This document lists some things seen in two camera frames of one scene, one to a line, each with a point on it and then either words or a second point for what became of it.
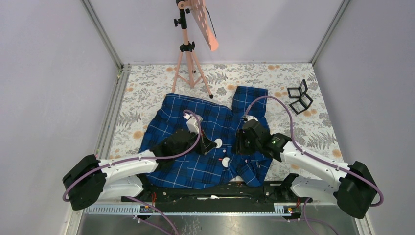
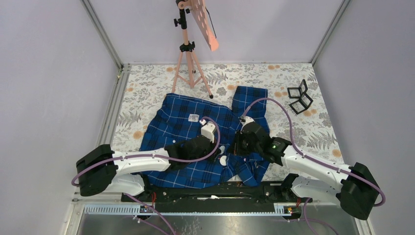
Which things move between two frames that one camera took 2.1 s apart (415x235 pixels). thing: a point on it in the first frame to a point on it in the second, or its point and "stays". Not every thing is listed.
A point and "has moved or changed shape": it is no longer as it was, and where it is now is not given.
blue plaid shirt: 191,169 stays
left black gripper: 205,145 to 213,157
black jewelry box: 304,101 stays
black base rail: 264,193 stays
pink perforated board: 199,11 stays
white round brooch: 219,143 has moved or changed shape
